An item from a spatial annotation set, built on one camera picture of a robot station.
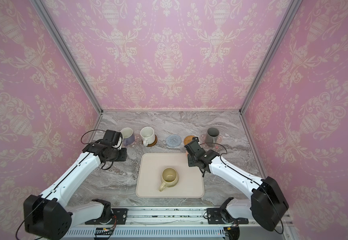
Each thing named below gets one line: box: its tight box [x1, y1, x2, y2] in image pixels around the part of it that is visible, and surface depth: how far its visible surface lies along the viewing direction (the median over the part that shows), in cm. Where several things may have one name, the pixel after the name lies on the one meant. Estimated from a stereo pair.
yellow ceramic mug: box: [159, 167, 179, 192], surface depth 80 cm
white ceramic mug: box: [140, 126, 155, 147], surface depth 98 cm
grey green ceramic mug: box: [205, 127, 220, 148], surface depth 97 cm
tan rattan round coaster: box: [183, 135, 195, 146], surface depth 106 cm
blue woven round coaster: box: [165, 134, 182, 148], surface depth 105 cm
